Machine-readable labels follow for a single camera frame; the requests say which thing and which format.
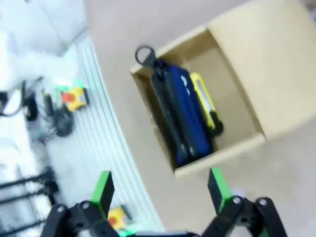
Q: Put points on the yellow emergency stop button box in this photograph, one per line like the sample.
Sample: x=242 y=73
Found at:
x=76 y=100
x=120 y=216

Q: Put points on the yellow utility knife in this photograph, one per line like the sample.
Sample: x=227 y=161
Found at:
x=201 y=93

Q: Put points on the brown cardboard box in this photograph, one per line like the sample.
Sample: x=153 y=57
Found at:
x=259 y=61

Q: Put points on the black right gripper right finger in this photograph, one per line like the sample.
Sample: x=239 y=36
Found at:
x=222 y=195

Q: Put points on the blue zipper pouch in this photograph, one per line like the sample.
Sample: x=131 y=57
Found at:
x=187 y=118

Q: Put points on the black metal frame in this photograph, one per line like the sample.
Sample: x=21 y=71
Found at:
x=27 y=184

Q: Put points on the white ribbed aluminium platform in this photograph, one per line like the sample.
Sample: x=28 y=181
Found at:
x=98 y=138

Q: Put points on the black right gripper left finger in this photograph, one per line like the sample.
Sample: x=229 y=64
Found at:
x=101 y=195

